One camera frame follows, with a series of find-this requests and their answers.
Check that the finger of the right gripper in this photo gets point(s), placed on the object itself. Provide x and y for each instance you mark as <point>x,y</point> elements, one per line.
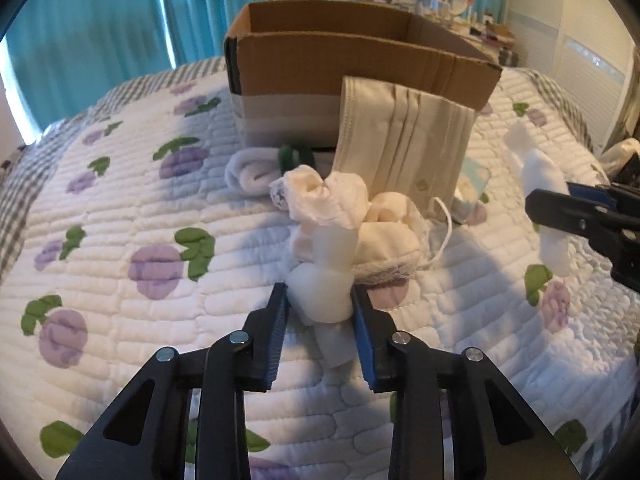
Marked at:
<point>611,196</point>
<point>614,234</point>

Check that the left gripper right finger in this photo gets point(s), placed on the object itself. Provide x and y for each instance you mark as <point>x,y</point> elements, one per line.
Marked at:
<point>495,433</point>

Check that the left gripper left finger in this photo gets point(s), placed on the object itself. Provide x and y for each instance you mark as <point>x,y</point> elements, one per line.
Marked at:
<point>142,433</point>

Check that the white sock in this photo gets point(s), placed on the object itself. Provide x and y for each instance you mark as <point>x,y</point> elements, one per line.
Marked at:
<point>543,184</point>

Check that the light blue tissue pack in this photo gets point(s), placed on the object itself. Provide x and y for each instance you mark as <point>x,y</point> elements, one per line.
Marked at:
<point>471,184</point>

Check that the white louvred wardrobe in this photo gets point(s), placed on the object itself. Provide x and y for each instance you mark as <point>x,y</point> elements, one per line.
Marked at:
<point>585,47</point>

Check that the white dressing table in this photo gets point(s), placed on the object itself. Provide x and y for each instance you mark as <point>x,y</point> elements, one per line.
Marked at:
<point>494,40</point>

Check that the white floral quilt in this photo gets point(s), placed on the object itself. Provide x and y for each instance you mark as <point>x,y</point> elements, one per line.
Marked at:
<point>119,236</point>

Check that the beige face mask pack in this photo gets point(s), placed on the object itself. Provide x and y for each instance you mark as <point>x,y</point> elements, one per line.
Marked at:
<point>398,139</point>

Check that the cream lace sock bundle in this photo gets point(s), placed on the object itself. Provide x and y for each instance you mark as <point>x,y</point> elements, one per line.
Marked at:
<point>390,227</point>

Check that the white rolled towel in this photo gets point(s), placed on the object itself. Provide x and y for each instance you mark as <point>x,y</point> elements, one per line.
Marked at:
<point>250,171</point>

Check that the brown cardboard box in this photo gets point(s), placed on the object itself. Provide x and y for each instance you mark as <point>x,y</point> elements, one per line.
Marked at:
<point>286,61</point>

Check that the teal window curtain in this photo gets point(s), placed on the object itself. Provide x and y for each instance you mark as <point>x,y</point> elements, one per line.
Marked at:
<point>60,56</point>

